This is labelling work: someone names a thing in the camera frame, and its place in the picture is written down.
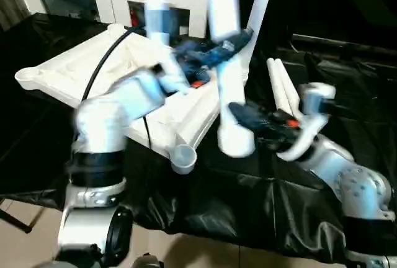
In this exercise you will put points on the white plastic table leg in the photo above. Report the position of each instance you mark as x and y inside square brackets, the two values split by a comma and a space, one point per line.
[279, 85]
[223, 1]
[260, 7]
[290, 85]

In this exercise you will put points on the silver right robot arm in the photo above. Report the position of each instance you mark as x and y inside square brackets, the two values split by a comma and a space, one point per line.
[350, 181]

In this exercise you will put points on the white jar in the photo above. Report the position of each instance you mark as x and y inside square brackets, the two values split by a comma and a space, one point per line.
[183, 31]

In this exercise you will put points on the black mat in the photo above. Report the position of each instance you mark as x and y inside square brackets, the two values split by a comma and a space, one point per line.
[248, 193]

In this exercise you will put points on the red packet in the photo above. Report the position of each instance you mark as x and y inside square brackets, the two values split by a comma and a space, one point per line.
[133, 18]

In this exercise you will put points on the long black bar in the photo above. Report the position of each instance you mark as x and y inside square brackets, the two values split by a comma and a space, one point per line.
[341, 41]

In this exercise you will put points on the black stand leg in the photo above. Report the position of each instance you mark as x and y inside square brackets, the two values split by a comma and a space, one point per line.
[15, 218]

